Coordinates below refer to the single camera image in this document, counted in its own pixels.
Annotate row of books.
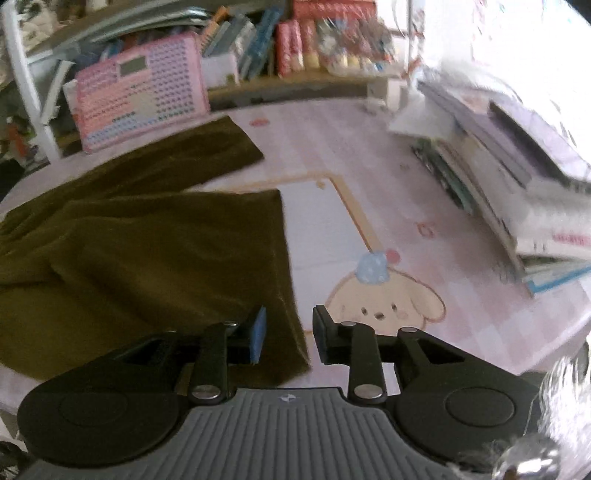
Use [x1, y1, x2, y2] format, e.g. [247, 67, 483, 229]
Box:
[198, 0, 403, 81]

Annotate pink toy keyboard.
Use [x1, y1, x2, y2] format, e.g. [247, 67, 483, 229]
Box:
[74, 31, 212, 154]

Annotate white fluffy trim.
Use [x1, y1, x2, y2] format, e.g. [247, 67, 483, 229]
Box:
[536, 342, 591, 480]

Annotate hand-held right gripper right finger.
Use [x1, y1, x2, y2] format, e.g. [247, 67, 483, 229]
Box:
[312, 304, 466, 406]

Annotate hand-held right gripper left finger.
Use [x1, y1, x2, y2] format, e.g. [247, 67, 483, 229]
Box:
[112, 305, 269, 403]

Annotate stack of books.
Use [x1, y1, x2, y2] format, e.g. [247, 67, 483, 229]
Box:
[388, 80, 591, 297]

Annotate white and blue book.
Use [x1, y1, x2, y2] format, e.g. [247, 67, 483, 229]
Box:
[39, 60, 77, 126]

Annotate wooden bookshelf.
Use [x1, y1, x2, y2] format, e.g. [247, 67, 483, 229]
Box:
[203, 69, 407, 112]

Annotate small white box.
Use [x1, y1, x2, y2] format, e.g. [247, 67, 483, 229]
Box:
[387, 78, 413, 110]

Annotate olive brown pants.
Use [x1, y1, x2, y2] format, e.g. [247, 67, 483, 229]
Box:
[0, 114, 311, 387]

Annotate white shelf frame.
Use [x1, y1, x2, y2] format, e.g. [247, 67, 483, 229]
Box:
[0, 0, 63, 160]

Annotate silver round knob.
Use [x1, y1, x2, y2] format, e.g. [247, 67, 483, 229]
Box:
[492, 436, 561, 480]

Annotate white cardboard box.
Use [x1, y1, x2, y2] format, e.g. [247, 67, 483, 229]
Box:
[202, 53, 241, 88]

